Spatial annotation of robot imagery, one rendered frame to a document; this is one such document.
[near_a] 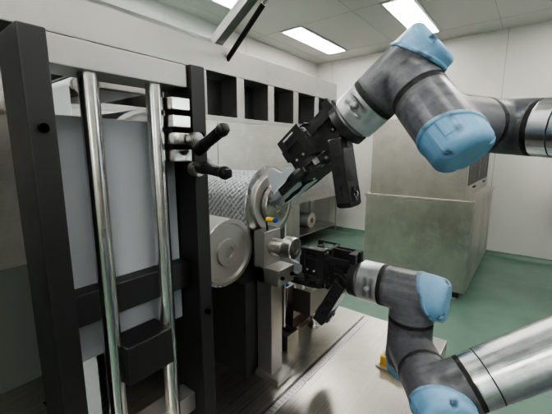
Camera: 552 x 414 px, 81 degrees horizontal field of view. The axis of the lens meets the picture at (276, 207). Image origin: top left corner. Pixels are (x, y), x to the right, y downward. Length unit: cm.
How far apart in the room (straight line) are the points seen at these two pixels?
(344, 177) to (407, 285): 21
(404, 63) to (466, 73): 469
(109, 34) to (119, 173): 55
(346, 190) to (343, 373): 41
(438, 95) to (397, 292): 32
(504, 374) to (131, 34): 92
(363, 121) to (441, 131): 12
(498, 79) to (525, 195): 146
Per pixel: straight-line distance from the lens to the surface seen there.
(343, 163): 52
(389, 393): 74
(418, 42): 49
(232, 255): 60
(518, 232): 511
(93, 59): 32
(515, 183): 502
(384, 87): 49
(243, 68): 111
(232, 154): 103
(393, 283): 60
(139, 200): 36
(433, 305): 59
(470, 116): 44
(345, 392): 73
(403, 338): 63
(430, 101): 44
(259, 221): 63
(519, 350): 56
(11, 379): 87
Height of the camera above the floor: 135
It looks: 10 degrees down
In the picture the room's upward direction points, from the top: straight up
